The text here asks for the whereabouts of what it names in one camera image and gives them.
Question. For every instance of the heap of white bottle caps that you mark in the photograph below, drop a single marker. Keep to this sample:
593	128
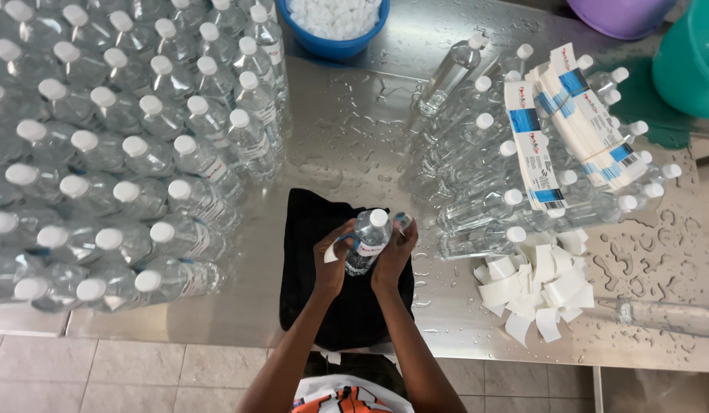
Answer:
334	17

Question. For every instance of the person's white orange shirt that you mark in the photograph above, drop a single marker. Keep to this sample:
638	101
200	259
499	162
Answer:
343	401

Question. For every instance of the blue plastic bowl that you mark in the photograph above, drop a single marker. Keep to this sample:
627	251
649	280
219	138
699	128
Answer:
331	49

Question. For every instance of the pile of white backing papers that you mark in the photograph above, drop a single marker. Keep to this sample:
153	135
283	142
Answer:
538	287

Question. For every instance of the pile of lying unlabelled bottles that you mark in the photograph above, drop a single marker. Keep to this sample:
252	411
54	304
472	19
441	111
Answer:
480	212

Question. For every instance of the group of standing labelled bottles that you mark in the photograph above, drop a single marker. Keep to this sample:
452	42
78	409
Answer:
119	149

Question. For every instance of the thick banded bundle of labels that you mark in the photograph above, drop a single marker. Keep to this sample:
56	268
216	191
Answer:
589	120

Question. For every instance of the purple plastic basin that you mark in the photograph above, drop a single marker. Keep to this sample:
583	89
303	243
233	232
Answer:
618	17

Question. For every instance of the thin bundle of label strips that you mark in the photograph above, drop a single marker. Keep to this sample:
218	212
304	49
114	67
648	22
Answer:
532	155

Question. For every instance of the white blue bottle label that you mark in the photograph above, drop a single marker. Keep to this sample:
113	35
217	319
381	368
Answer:
331	253

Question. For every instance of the person's right hand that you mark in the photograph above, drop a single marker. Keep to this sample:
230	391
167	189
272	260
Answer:
392	264

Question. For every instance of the teal plastic bucket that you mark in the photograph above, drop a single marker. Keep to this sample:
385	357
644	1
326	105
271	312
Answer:
690	57

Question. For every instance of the clear uncapped plastic bottle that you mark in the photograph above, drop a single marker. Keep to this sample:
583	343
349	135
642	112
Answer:
670	316

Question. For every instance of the clear capped water bottle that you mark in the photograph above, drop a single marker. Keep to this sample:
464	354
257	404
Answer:
369	236

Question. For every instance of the person's left fingers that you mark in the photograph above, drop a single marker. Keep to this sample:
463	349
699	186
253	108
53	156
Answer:
340	232

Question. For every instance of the person's right fingers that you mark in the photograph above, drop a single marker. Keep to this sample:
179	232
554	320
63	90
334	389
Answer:
405	238

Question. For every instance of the person's left hand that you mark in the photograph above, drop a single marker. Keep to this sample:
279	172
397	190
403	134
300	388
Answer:
330	269

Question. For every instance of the black cloth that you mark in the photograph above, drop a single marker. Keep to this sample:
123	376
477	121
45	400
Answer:
314	315

